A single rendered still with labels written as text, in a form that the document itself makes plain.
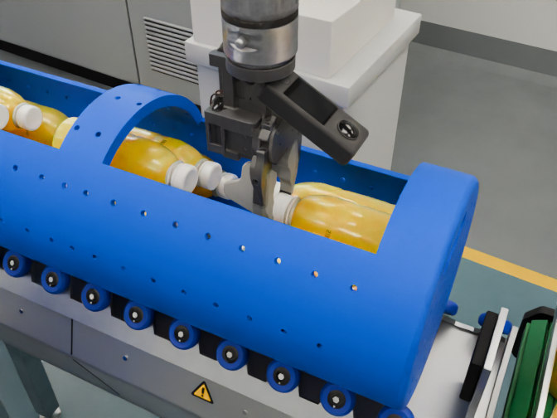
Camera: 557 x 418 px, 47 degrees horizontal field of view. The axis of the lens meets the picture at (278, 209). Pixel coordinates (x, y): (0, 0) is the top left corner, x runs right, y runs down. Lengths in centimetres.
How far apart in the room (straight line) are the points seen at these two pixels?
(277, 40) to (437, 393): 51
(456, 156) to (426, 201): 224
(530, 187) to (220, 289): 223
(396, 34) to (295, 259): 63
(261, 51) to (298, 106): 7
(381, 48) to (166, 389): 66
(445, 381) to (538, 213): 186
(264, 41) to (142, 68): 253
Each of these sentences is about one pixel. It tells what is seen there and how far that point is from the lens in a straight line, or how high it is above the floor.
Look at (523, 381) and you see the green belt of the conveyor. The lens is 98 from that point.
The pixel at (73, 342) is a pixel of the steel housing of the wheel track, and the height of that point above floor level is 87.
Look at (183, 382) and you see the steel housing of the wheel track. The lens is 94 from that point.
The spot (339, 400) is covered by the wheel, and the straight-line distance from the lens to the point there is 82.
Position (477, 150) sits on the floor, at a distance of 297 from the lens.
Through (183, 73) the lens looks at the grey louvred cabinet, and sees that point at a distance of 295.
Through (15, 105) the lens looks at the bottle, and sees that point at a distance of 107.
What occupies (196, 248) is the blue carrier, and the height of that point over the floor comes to 116.
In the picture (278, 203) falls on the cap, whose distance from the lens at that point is 75.
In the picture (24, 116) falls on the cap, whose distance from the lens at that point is 105.
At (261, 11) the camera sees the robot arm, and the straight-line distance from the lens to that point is 60.
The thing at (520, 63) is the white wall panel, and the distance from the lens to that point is 364.
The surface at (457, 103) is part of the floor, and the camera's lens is 329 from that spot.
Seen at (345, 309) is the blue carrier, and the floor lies 116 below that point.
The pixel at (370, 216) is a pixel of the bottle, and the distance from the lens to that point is 71.
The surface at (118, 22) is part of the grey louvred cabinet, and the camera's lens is 311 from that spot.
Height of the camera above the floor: 165
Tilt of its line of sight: 41 degrees down
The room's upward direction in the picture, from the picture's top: straight up
